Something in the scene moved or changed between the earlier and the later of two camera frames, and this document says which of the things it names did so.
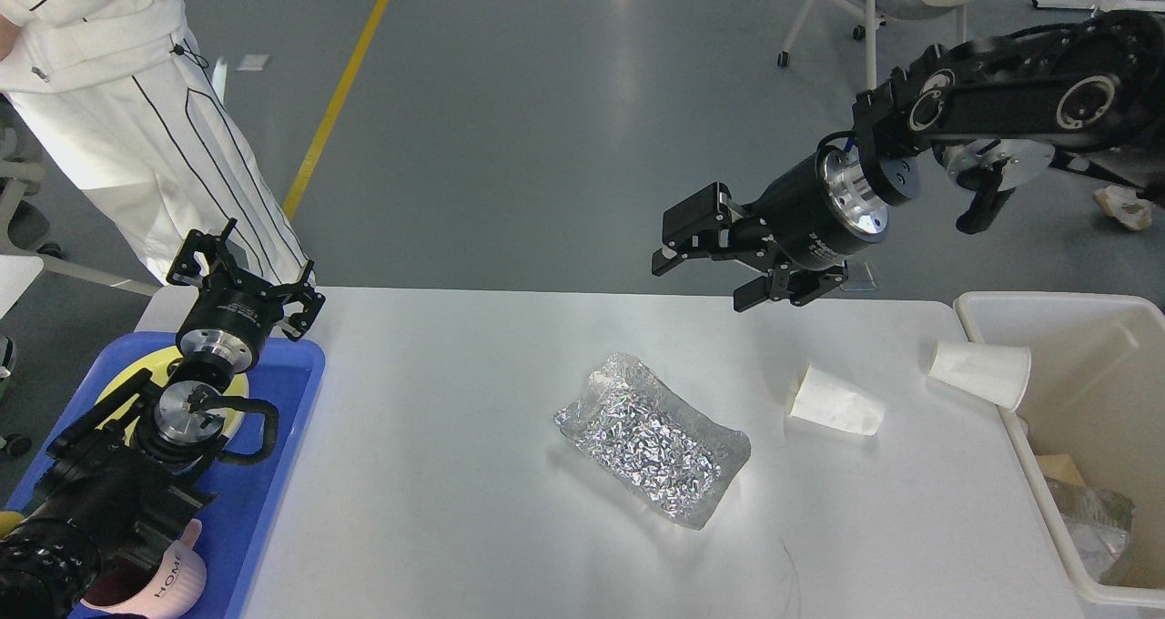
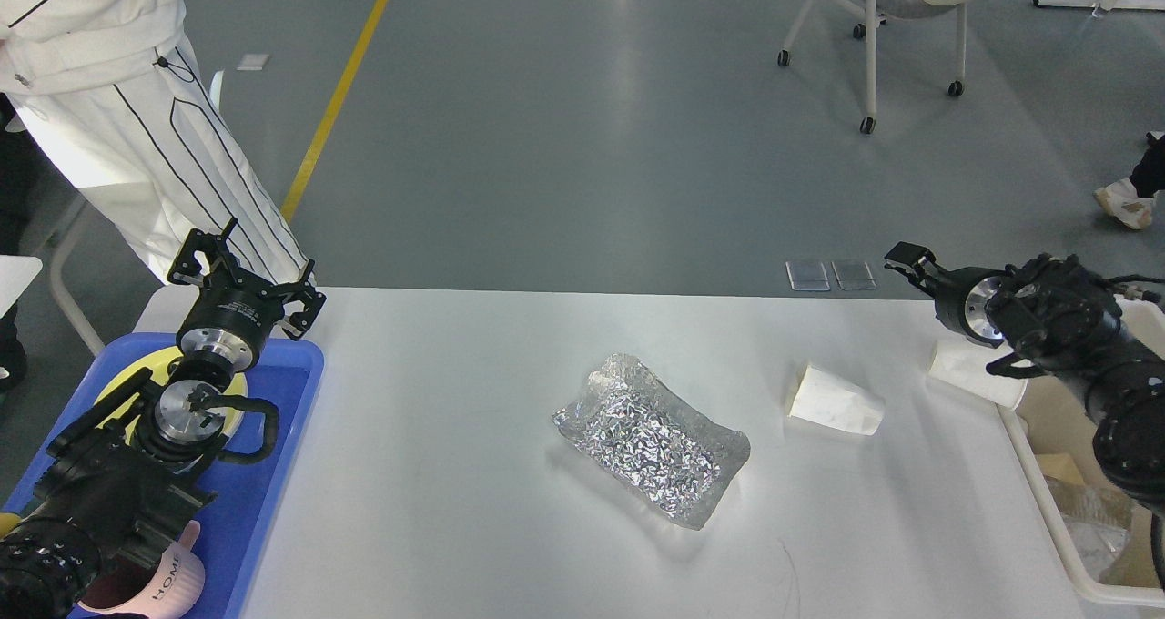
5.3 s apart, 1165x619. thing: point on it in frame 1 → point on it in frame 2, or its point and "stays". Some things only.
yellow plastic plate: (138, 409) stays
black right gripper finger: (696, 227) → (916, 262)
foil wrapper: (1097, 522) stays
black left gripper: (231, 319) stays
